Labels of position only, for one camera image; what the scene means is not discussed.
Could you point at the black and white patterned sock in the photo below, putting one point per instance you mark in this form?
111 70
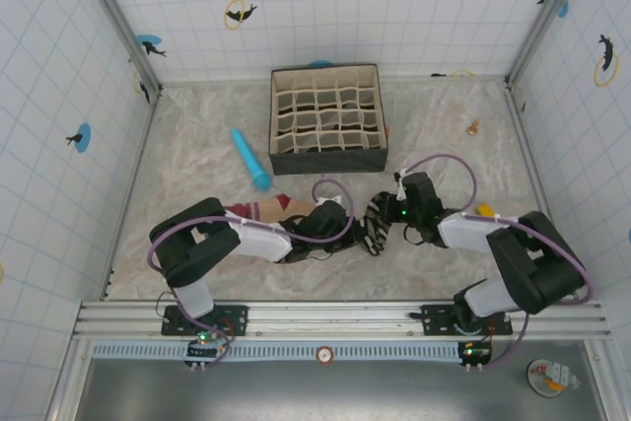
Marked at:
373 238

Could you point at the beige and maroon sock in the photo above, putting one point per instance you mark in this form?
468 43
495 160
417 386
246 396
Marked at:
268 209

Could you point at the fabric divider organizer box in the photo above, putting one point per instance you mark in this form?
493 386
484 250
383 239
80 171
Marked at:
328 162

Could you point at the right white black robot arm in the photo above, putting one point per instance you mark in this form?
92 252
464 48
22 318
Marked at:
468 233

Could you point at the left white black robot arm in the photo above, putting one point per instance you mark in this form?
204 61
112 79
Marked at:
256 241

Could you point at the small yellow block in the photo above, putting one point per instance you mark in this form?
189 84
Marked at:
485 209

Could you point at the small brown wooden figure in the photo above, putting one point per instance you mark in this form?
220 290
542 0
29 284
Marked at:
473 128

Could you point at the turquoise plastic cylinder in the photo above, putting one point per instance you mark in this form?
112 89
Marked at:
249 157

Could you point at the round orange white knob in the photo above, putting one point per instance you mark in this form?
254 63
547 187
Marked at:
325 355

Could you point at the half hidden blue decal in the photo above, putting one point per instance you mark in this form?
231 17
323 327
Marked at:
320 64

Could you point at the grey disc with small parts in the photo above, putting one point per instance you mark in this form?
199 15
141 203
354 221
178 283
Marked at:
539 384

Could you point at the blue circle shark decal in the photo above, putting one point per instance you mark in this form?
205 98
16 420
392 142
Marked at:
148 41

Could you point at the blue oval fish decal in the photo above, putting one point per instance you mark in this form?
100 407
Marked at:
84 137

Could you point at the long aluminium base rail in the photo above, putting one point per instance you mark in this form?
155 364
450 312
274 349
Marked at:
320 315

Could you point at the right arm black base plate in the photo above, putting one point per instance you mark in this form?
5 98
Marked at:
436 317

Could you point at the aluminium side rail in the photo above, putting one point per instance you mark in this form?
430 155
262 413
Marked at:
530 164
130 194

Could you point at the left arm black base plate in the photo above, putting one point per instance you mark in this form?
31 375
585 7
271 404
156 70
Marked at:
236 317

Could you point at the aluminium frame post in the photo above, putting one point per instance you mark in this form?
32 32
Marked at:
547 17
118 21

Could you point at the plain blue wall decal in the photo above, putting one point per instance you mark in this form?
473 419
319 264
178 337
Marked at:
563 8

